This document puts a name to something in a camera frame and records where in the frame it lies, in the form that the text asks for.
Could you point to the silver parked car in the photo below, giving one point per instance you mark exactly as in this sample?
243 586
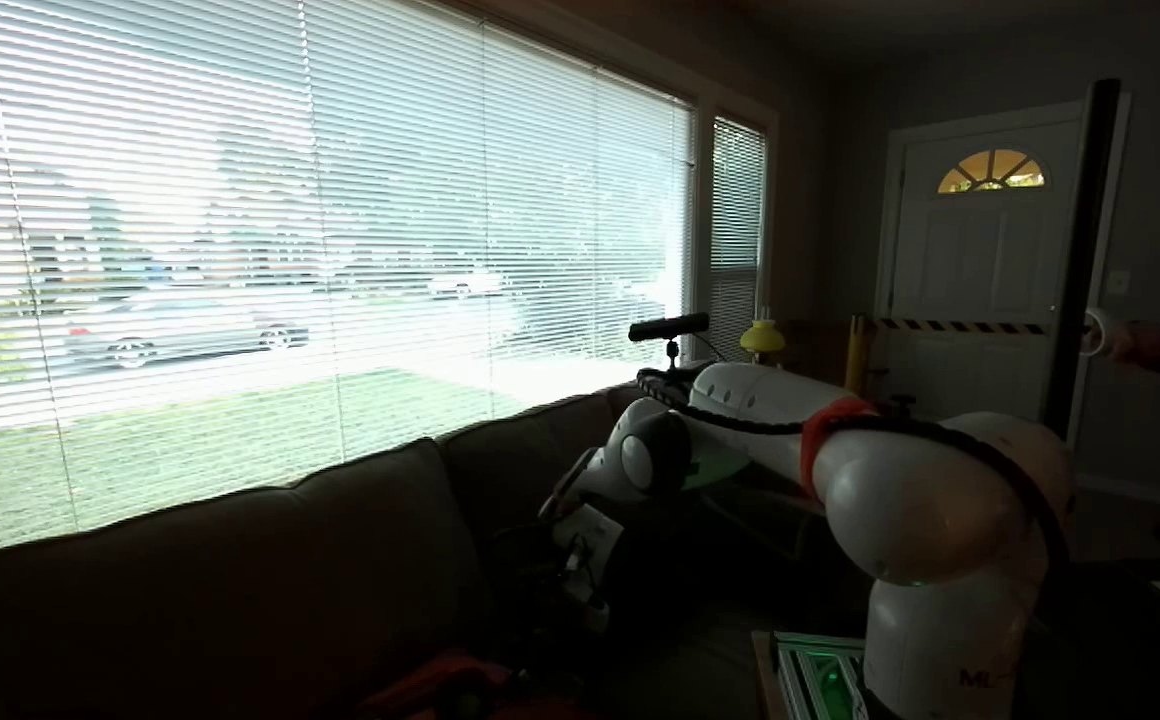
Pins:
183 335

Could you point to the brown fabric couch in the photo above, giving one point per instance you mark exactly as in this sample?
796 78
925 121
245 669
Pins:
274 575

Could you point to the green-lit robot base platform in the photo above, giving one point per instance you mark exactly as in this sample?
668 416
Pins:
815 673

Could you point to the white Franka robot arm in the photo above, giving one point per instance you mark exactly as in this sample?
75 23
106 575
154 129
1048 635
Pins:
925 493

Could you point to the orange pillow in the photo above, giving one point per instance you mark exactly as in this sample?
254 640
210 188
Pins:
462 684

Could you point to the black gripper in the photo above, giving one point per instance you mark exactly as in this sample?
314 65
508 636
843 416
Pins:
594 545

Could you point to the small yellow lamp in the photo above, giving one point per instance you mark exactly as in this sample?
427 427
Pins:
767 336

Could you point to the yellow post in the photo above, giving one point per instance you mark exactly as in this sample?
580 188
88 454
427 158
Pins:
859 355

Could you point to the large white window blinds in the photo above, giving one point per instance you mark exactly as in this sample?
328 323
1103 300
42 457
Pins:
206 201

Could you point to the narrow side window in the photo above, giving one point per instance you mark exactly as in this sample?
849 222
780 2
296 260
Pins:
738 226

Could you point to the black camera on stand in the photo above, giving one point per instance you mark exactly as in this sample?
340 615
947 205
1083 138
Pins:
668 324

